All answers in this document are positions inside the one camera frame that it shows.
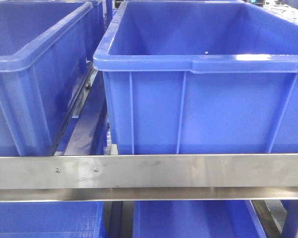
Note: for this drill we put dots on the steel shelf front beam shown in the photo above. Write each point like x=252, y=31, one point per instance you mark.
x=149, y=177

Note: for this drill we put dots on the blue bin upper right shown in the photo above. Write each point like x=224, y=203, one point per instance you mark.
x=200, y=77

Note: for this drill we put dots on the blue bin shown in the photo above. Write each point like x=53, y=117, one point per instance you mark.
x=52, y=220
x=200, y=77
x=46, y=54
x=196, y=219

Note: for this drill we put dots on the blue bin lower middle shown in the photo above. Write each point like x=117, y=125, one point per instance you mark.
x=196, y=219

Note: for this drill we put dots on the blue bin lower left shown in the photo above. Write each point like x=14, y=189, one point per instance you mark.
x=52, y=220

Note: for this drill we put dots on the blue bin upper left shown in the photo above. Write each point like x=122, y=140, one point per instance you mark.
x=46, y=54

